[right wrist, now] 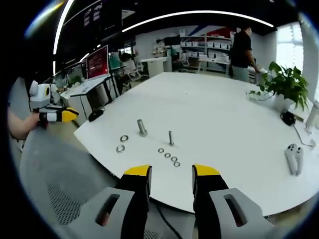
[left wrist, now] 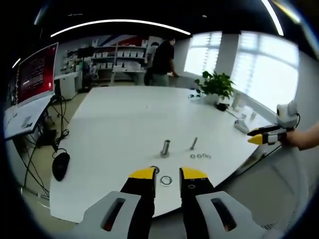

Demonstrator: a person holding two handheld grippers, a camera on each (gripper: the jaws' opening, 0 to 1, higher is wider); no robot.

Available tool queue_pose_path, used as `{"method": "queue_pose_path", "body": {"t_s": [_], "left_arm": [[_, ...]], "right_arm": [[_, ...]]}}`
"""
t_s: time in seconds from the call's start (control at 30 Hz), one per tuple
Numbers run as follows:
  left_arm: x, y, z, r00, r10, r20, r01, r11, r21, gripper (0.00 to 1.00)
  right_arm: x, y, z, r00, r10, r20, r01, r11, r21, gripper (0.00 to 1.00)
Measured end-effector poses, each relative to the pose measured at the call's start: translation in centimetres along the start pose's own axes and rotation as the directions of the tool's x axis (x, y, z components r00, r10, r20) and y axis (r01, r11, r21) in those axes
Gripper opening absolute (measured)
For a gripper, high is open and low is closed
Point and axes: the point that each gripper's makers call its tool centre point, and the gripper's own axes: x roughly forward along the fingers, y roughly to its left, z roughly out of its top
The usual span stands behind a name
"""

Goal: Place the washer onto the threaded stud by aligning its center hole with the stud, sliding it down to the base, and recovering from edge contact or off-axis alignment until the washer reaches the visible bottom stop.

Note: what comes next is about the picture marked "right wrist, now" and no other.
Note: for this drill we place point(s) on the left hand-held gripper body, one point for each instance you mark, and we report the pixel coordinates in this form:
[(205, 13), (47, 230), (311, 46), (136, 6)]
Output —
[(41, 95)]

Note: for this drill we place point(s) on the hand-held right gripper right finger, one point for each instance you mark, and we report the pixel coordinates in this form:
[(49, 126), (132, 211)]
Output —
[(211, 199)]

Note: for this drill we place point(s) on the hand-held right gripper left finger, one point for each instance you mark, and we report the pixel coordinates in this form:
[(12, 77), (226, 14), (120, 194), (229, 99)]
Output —
[(134, 199)]

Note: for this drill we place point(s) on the large metal washer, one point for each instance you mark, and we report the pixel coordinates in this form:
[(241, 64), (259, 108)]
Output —
[(120, 138), (117, 149)]

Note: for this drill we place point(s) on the small threaded stud bolt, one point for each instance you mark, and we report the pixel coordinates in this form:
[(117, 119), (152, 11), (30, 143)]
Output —
[(170, 138)]

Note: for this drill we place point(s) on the large threaded stud bolt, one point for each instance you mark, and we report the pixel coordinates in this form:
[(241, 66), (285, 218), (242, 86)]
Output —
[(141, 127)]

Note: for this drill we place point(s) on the black round object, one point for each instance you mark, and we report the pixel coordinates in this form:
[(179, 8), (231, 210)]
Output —
[(96, 115)]

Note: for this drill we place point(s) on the white office desk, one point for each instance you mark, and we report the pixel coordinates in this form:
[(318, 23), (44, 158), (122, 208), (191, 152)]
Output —
[(86, 88)]

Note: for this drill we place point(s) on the grey mesh office chair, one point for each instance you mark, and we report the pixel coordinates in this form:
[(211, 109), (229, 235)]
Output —
[(57, 169)]

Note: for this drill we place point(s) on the red screen monitor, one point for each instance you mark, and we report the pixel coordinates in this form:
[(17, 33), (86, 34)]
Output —
[(97, 62)]

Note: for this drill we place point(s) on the white office chair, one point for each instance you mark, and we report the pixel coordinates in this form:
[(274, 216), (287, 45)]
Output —
[(137, 72)]

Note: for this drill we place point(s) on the white handheld controller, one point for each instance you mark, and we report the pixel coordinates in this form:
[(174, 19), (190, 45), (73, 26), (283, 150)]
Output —
[(294, 159)]

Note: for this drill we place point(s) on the white counter table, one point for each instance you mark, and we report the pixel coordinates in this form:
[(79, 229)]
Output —
[(157, 64)]

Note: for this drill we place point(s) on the black power adapter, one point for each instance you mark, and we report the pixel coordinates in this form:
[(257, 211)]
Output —
[(288, 118)]

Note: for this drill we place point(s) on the white plant pot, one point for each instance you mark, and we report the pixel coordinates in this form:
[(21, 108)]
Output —
[(282, 102)]

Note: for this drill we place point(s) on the white stand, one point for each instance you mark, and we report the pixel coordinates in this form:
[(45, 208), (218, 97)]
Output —
[(312, 117)]

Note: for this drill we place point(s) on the green potted plant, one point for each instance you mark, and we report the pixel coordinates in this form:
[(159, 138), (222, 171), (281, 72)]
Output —
[(286, 82)]

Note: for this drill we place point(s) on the storage shelf with white boxes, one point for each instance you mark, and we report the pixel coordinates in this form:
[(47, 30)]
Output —
[(207, 49)]

